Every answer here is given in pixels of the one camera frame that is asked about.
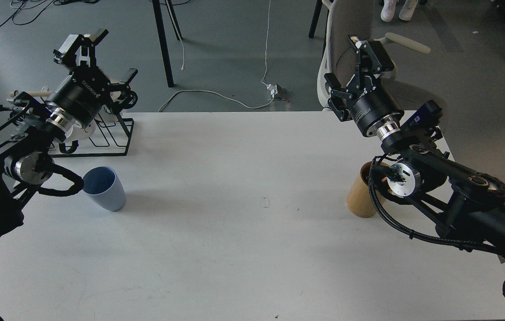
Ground black wire dish rack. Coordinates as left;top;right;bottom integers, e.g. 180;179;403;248
9;89;135;157

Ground black floor cables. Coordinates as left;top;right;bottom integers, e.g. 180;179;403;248
0;0;101;53

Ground grey office chair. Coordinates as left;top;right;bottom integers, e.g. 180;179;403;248
317;0;436;111

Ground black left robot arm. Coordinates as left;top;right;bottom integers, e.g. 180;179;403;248
0;29;138;237

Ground white power cable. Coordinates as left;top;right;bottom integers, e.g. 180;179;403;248
158;0;275;112

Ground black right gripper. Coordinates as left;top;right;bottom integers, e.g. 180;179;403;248
325;35;404;137

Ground blue plastic cup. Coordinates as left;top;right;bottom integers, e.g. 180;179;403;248
83;166;126;211

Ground wooden rack dowel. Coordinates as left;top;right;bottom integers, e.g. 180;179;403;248
9;90;53;98

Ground bamboo cylinder holder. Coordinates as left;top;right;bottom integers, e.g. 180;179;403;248
346;162;377;218

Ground black table leg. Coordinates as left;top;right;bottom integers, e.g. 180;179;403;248
150;0;183;88

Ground white power adapter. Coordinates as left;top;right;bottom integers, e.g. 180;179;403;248
267;83;287;100

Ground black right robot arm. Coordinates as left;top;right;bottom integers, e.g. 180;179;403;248
324;35;505;297

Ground white shoes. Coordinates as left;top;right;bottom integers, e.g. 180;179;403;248
380;0;419;22

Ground white cup on rack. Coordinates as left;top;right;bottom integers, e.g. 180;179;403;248
64;111;118;143

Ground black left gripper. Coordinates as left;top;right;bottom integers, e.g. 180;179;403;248
46;29;138;129

